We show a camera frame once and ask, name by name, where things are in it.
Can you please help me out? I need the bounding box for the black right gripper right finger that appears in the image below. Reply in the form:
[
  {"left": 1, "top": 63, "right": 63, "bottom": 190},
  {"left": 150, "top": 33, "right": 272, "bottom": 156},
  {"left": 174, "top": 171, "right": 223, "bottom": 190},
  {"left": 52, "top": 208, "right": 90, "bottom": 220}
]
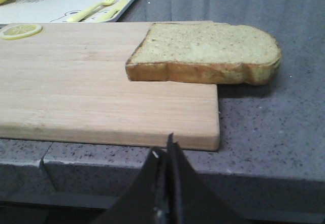
[{"left": 167, "top": 134, "right": 238, "bottom": 223}]

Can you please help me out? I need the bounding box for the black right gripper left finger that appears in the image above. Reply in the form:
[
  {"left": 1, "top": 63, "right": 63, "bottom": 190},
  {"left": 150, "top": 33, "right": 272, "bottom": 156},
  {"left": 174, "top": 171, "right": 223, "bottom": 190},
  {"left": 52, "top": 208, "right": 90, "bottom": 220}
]
[{"left": 92, "top": 147, "right": 167, "bottom": 223}]

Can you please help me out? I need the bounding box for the bread slice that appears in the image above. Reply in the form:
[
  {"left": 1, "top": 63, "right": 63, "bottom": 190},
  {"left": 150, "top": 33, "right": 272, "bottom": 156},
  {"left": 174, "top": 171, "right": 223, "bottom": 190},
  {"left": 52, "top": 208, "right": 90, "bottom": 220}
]
[{"left": 125, "top": 22, "right": 281, "bottom": 85}]

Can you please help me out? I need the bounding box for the white rectangular tray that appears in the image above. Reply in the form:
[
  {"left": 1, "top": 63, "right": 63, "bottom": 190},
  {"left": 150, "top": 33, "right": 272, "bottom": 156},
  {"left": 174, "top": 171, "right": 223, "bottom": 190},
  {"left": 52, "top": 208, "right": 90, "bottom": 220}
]
[{"left": 1, "top": 0, "right": 135, "bottom": 26}]

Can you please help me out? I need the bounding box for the wooden cutting board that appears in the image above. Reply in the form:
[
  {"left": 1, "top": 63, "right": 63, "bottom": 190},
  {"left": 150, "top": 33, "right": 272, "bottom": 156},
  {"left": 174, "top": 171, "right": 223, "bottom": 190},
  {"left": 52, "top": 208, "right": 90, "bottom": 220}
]
[{"left": 1, "top": 22, "right": 220, "bottom": 151}]

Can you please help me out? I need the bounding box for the yellow plastic knife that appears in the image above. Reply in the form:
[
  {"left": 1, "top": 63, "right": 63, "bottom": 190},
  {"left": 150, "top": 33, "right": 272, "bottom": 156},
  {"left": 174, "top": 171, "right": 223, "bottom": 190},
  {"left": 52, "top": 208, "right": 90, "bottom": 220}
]
[{"left": 94, "top": 0, "right": 128, "bottom": 22}]

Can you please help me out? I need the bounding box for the yellow plastic fork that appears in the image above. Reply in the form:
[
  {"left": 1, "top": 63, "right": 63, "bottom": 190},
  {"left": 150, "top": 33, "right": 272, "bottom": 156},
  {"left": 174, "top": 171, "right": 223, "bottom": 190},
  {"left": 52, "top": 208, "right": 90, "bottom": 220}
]
[{"left": 67, "top": 0, "right": 115, "bottom": 22}]

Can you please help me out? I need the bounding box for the yellow lemon slice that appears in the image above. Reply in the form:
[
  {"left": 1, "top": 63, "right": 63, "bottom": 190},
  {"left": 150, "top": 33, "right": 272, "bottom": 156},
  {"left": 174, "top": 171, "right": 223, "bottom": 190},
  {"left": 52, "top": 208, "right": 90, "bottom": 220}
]
[{"left": 1, "top": 23, "right": 43, "bottom": 40}]

